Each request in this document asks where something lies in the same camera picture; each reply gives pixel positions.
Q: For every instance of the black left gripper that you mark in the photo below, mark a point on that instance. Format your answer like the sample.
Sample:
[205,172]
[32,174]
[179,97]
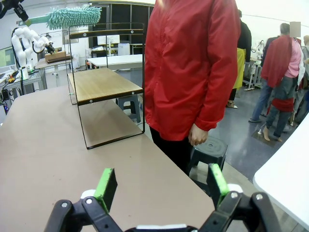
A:
[7,6]

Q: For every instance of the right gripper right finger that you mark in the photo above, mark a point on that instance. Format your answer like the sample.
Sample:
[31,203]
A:
[217,183]

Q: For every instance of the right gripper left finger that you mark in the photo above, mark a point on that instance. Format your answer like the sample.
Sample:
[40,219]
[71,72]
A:
[106,191]

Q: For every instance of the teal chenille duster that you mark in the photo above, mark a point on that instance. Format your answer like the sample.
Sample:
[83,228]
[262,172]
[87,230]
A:
[72,17]

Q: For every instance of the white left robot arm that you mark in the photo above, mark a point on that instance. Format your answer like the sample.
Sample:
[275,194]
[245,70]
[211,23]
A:
[21,58]

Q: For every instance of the person's left forearm red sleeve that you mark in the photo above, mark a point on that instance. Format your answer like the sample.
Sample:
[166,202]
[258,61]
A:
[217,106]

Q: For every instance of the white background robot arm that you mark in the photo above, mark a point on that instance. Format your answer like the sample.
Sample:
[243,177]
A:
[38,43]

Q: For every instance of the person's left hand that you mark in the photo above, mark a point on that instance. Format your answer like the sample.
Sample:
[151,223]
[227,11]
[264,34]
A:
[198,135]

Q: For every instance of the dark green plastic stool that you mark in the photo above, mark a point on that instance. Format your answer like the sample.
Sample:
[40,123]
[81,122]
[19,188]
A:
[212,146]

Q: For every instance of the brown background table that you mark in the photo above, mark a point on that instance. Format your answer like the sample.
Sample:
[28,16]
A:
[41,64]

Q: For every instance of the wooden box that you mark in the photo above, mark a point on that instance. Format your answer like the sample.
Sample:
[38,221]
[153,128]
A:
[58,57]

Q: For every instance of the large white rounded table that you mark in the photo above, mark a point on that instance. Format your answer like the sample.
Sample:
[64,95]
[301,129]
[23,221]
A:
[289,174]

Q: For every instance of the person in blue jeans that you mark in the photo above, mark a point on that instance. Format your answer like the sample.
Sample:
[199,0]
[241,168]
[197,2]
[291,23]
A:
[262,101]

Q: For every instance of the grey plastic stool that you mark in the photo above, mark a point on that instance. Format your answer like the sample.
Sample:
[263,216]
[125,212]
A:
[130,99]

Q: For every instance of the white background table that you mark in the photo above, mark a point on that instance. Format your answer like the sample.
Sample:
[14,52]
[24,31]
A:
[120,60]

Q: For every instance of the person in yellow apron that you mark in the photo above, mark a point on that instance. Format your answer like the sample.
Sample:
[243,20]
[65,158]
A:
[241,70]

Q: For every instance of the person in red jacket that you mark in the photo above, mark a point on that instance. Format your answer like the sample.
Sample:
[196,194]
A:
[183,60]

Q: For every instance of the person with red cape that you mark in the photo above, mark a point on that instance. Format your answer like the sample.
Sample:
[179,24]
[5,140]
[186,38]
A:
[275,58]

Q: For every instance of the person in grey clothes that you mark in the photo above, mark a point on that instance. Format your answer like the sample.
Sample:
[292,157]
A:
[305,72]

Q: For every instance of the aluminium profile base frame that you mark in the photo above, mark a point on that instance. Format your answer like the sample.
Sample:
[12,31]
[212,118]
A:
[36,77]

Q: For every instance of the wooden shelf black metal frame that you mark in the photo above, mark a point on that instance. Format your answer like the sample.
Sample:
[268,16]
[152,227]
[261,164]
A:
[101,84]

